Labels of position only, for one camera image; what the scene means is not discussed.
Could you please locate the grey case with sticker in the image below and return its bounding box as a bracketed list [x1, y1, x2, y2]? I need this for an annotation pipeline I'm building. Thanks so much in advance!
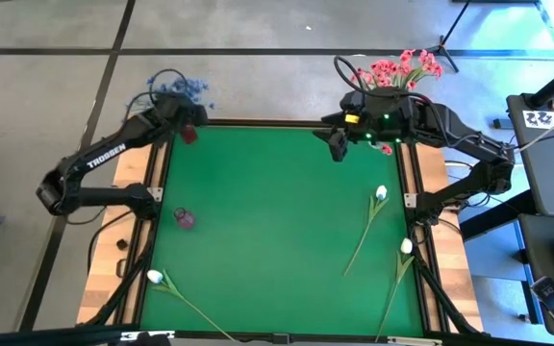
[506, 93, 554, 220]

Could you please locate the black aluminium table frame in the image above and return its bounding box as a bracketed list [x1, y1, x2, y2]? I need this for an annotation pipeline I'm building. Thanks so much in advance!
[0, 114, 485, 346]

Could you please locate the black tripod stand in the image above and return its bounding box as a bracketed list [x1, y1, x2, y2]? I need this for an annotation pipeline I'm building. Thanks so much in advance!
[422, 0, 471, 74]

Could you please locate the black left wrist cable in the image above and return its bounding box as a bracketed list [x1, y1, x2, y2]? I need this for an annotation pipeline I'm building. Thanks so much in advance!
[135, 67, 192, 110]

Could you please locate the silver frame bracket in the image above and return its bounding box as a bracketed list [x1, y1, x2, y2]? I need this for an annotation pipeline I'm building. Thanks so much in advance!
[120, 329, 176, 341]
[386, 335, 444, 346]

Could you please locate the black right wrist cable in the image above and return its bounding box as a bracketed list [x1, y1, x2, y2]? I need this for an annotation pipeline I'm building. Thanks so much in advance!
[333, 54, 432, 105]

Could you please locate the white cable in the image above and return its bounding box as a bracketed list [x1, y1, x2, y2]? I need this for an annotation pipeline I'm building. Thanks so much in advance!
[516, 102, 554, 154]

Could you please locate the green table mat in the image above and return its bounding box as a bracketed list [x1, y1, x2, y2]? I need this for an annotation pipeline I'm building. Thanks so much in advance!
[138, 123, 425, 337]

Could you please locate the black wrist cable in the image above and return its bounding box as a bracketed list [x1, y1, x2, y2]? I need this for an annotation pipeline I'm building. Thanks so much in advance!
[333, 54, 432, 105]
[135, 67, 192, 110]

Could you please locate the purple glass vase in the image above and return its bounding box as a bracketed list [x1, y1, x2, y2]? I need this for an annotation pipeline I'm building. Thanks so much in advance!
[173, 207, 197, 231]

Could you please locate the white artificial tulip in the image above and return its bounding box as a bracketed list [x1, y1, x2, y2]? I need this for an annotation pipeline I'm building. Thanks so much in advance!
[374, 236, 416, 341]
[145, 267, 236, 341]
[342, 184, 390, 277]

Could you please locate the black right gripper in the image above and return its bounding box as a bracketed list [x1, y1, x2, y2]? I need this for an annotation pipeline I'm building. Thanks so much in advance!
[312, 89, 372, 163]

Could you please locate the black base cable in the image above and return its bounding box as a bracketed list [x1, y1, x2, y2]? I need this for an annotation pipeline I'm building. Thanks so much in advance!
[87, 210, 132, 276]

